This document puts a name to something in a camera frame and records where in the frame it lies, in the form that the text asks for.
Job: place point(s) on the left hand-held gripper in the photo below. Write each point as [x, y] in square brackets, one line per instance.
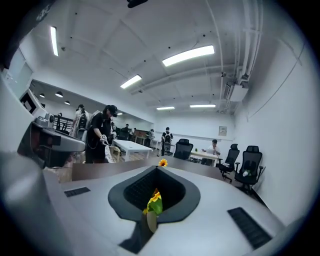
[32, 150]

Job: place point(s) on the black metal railing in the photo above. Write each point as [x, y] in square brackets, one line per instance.
[63, 125]

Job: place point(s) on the round ceiling lamp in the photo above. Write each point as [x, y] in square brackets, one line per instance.
[42, 95]
[59, 94]
[67, 102]

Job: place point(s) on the light wooden table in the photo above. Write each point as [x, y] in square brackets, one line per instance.
[205, 155]

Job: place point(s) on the grey laptop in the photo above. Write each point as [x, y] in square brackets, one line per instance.
[210, 151]

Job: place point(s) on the black office chair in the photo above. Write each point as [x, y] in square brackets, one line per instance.
[183, 150]
[230, 160]
[250, 160]

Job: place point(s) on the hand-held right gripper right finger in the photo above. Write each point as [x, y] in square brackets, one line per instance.
[212, 212]

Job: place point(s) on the silver fisheye camera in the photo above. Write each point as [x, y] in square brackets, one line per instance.
[47, 119]

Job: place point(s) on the brown wooden cabinet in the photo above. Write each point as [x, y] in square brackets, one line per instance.
[141, 136]

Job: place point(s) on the white patterned garment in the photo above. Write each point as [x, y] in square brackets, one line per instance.
[108, 153]

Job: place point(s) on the yellow sunflower bouquet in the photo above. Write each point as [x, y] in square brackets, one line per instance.
[155, 203]

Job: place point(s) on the white table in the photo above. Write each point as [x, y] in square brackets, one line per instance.
[132, 146]

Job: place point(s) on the white wall conduit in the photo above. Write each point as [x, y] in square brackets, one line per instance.
[277, 87]

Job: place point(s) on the black head-worn camera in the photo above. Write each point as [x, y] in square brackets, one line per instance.
[137, 3]

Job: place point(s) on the framed wall poster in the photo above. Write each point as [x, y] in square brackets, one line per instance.
[222, 131]

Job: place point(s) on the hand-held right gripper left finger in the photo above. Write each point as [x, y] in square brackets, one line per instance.
[95, 205]

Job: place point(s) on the white cup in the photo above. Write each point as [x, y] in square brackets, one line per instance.
[246, 173]

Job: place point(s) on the white ceiling pipes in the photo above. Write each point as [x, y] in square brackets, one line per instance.
[247, 50]

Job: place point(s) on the long ceiling light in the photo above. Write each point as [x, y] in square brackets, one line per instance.
[165, 108]
[202, 105]
[54, 40]
[188, 55]
[130, 81]

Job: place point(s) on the white ceiling air conditioner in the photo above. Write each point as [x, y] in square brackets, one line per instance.
[236, 92]

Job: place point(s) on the person's dark grey shirt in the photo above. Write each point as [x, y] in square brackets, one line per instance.
[25, 25]

